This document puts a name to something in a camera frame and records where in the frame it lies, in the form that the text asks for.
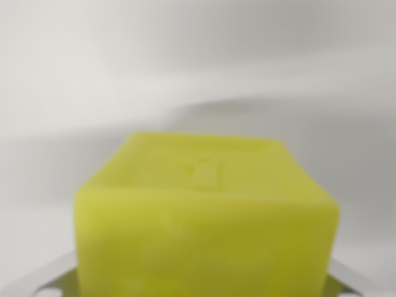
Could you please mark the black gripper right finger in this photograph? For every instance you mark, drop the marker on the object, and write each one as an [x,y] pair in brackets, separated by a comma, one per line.
[337,286]

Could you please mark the yellow cube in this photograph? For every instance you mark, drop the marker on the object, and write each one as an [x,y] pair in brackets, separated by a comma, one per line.
[207,226]

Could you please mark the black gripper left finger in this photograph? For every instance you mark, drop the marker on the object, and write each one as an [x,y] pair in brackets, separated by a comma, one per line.
[66,283]

